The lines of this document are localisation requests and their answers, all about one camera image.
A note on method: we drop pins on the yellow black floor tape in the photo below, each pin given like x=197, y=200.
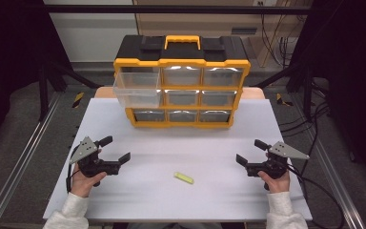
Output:
x=282, y=100
x=78, y=99

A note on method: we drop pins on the small yellow-green bar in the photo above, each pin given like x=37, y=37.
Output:
x=184, y=178

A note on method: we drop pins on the yellow black drawer organizer cabinet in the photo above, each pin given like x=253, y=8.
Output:
x=184, y=51

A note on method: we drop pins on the person's left hand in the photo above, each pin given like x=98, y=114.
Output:
x=83, y=185

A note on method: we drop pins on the black metal stand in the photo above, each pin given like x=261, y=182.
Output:
x=44, y=89
x=306, y=89

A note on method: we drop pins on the clear plastic drawer bin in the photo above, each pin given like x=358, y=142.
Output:
x=138, y=90

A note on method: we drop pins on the dark curtain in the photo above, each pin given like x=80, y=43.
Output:
x=352, y=79
x=9, y=63

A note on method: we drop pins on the black horizontal bar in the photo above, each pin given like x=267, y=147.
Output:
x=171, y=9

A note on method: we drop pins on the wooden cabinet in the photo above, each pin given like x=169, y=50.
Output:
x=203, y=24

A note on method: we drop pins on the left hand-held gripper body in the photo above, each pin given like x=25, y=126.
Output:
x=90, y=165

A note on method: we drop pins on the person's right hand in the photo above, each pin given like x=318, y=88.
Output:
x=278, y=184

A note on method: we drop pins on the aluminium rail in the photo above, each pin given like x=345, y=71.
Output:
x=336, y=184
x=19, y=159

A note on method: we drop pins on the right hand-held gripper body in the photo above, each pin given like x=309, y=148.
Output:
x=273, y=166

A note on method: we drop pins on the set of clear drawers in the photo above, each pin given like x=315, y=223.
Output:
x=181, y=76

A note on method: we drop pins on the wooden table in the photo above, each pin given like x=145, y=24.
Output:
x=254, y=93

